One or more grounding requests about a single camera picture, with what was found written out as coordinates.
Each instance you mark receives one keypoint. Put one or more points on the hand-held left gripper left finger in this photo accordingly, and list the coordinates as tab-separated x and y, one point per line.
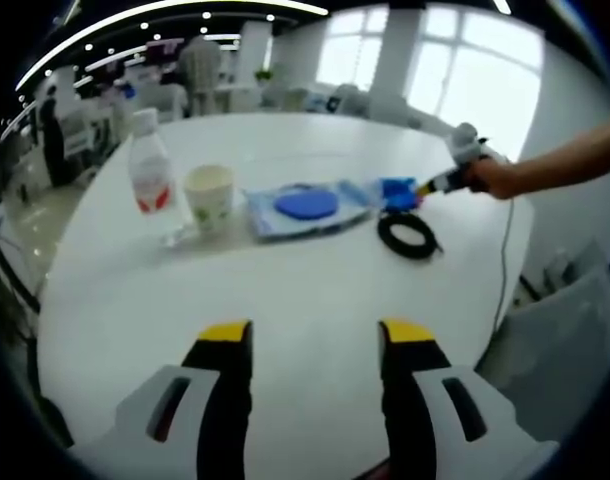
225	400

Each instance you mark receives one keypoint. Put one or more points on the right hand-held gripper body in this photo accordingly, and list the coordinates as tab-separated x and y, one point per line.
467	147

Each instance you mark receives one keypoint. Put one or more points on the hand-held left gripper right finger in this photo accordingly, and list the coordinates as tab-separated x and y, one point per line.
410	400

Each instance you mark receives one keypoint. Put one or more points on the blue tissue packet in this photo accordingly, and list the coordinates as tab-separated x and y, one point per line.
397	192

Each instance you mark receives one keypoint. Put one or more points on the clear pouch with blue pad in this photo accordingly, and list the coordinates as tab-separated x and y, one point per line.
305	205

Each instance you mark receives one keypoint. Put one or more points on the white paper cup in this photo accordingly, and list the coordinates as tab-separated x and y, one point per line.
210	200

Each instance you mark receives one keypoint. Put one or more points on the clear plastic bottle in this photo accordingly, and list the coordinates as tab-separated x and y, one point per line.
150	185

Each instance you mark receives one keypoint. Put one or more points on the person's right hand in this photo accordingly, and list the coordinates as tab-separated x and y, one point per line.
495	177

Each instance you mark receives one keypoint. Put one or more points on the wide window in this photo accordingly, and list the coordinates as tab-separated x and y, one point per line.
477	75

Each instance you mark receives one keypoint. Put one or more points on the white table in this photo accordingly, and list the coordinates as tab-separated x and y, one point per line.
295	280

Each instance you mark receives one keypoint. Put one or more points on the narrow window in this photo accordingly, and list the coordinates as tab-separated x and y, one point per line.
352	50

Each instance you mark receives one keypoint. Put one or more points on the potted green plant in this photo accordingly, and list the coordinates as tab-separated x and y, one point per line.
264	75

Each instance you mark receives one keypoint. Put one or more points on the black folding stand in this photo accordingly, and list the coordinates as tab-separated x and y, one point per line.
10	270

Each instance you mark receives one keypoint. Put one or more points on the white office chair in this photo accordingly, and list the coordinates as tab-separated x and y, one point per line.
170	102

